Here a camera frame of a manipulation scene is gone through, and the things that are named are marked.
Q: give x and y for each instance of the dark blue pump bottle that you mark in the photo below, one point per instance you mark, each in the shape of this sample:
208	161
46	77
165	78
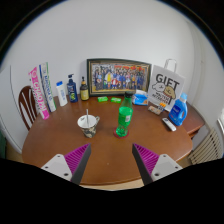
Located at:
71	87

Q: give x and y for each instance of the green plastic soda bottle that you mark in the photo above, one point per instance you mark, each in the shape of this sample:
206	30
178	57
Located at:
125	111

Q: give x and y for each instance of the white lotion bottle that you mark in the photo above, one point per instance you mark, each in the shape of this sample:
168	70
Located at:
61	93

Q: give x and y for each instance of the blue tissue pack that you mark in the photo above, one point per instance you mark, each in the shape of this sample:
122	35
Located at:
140	98

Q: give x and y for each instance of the brown wooden chair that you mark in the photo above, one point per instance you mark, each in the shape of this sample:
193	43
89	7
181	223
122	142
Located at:
27	106

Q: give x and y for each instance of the pink toothpaste box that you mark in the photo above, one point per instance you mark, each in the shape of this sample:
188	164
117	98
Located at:
38	96

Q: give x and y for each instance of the green white toothpaste box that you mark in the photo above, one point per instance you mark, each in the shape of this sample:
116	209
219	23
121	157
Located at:
44	74

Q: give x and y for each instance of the blue detergent bottle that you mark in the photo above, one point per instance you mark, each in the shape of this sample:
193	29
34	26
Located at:
179	110

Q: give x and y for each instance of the small snack packet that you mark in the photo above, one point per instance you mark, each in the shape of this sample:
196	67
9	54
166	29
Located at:
154	110

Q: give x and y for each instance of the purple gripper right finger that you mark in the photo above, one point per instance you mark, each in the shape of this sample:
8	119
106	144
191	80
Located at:
152	166

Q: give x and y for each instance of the framed group photograph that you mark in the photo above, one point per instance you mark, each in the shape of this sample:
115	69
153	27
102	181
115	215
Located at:
116	76

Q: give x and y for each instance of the red round coaster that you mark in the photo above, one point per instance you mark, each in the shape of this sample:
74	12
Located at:
120	132

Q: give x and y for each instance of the white remote control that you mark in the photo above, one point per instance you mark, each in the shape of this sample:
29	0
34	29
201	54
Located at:
169	124

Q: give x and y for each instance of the white gift paper bag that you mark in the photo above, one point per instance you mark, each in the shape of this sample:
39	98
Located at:
165	85

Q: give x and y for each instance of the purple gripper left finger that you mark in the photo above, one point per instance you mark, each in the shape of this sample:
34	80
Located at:
71	166

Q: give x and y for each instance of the amber pump bottle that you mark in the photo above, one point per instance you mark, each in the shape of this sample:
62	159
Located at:
84	93

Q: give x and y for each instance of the small orange blue box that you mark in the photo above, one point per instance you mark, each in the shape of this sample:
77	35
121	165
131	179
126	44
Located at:
161	106

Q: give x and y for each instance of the camouflage ceramic mug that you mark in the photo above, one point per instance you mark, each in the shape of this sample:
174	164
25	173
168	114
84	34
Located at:
93	121

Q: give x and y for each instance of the metal spoon in mug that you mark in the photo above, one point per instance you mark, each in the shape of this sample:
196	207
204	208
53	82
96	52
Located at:
87	117

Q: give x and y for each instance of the left green soap bar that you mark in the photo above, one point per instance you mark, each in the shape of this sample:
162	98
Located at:
102	99

